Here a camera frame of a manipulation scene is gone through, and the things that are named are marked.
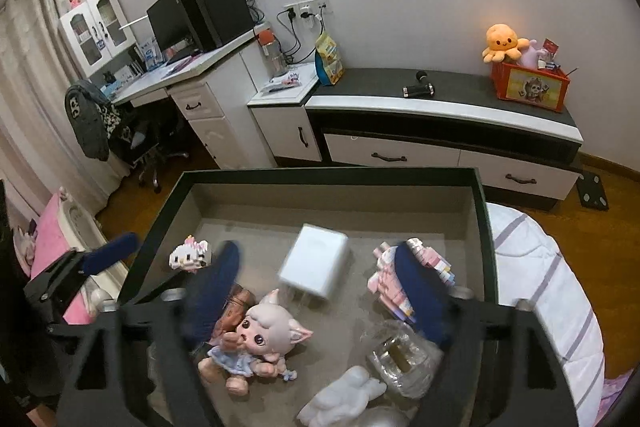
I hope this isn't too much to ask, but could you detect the white desk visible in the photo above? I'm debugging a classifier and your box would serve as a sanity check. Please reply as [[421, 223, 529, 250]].
[[106, 26, 277, 171]]

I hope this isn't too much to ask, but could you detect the black computer monitor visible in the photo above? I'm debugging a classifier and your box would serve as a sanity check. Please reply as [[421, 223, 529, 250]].
[[145, 0, 195, 52]]

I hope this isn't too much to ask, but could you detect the white striped quilt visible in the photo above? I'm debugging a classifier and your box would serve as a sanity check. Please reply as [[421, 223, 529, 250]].
[[484, 202, 607, 414]]

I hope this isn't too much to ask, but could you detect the small plush toy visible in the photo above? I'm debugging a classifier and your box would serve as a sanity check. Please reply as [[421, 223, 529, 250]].
[[14, 226, 40, 265]]

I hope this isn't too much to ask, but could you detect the beige curtain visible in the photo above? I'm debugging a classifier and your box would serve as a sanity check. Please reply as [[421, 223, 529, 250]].
[[0, 0, 118, 220]]

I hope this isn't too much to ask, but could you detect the white nightstand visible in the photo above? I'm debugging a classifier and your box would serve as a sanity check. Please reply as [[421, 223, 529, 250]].
[[246, 61, 324, 168]]

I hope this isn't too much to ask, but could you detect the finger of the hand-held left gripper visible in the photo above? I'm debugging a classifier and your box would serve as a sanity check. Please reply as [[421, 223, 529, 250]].
[[67, 232, 142, 280]]

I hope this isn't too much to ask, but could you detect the orange printed crate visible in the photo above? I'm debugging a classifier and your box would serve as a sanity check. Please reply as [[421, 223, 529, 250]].
[[490, 58, 572, 114]]

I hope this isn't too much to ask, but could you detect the water bottle with orange cap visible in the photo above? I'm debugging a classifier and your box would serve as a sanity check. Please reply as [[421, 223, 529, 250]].
[[258, 28, 289, 76]]

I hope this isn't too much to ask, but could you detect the black massage gun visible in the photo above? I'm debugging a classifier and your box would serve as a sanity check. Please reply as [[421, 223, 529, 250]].
[[401, 70, 437, 100]]

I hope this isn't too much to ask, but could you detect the black office chair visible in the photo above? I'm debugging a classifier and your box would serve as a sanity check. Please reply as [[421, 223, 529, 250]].
[[106, 106, 192, 194]]

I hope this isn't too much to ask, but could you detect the pink box with black rim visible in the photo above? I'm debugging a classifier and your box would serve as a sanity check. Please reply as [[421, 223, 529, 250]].
[[119, 166, 501, 427]]

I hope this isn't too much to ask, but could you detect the orange octopus plush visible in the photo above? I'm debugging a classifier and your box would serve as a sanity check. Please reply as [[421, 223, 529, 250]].
[[481, 23, 532, 64]]

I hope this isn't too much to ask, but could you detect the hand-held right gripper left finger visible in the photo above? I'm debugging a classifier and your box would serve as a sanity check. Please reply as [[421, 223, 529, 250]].
[[57, 241, 246, 427]]

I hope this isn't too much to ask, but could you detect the black floor scale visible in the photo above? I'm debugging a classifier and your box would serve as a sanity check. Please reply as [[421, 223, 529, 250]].
[[576, 171, 611, 212]]

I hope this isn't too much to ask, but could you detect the white charger box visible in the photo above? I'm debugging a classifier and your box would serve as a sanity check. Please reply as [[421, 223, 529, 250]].
[[277, 223, 350, 305]]

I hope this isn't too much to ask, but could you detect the doll with cat ears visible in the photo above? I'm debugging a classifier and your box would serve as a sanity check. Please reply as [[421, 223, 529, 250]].
[[196, 288, 315, 397]]

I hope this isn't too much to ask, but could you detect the black computer tower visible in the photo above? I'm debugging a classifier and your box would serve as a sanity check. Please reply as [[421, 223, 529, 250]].
[[177, 0, 257, 51]]

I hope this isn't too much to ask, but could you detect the black white low cabinet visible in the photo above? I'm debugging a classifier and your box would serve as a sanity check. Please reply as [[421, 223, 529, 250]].
[[304, 67, 586, 214]]

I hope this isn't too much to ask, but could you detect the blue yellow snack bag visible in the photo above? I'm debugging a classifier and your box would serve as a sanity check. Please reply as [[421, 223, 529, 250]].
[[314, 31, 347, 86]]

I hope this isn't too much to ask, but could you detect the white bed post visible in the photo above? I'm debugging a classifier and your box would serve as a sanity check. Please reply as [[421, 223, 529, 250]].
[[56, 194, 128, 310]]

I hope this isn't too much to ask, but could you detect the white wall socket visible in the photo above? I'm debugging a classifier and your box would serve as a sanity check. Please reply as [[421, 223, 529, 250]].
[[284, 0, 332, 22]]

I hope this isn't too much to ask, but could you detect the silver ball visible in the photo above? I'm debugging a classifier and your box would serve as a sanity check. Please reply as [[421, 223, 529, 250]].
[[350, 407, 413, 427]]

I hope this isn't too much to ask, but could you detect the pink blanket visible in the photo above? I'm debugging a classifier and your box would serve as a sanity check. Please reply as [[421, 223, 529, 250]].
[[27, 196, 98, 327]]

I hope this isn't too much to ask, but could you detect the white pink kitty block figure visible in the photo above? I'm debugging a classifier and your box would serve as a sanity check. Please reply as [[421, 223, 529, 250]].
[[169, 234, 211, 274]]

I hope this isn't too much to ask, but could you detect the pink plush toy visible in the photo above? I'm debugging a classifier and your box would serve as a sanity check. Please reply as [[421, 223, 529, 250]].
[[516, 38, 547, 68]]

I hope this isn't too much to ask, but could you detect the white rabbit figure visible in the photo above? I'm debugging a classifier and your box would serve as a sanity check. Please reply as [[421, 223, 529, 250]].
[[297, 366, 388, 427]]

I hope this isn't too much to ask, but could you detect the clear plastic pack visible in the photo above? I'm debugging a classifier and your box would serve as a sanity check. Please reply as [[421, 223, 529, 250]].
[[360, 319, 448, 400]]

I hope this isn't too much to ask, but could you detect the grey printed jacket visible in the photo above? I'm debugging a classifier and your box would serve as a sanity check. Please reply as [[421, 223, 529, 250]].
[[64, 78, 132, 161]]

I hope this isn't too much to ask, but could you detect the pink block model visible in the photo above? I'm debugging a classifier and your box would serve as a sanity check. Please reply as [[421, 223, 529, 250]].
[[367, 238, 458, 325]]

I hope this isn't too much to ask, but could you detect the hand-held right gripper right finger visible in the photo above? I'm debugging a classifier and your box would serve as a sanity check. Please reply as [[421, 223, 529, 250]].
[[392, 243, 588, 427]]

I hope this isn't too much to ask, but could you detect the white glass-door cabinet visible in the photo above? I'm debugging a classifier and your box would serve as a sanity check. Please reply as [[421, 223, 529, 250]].
[[59, 0, 137, 78]]

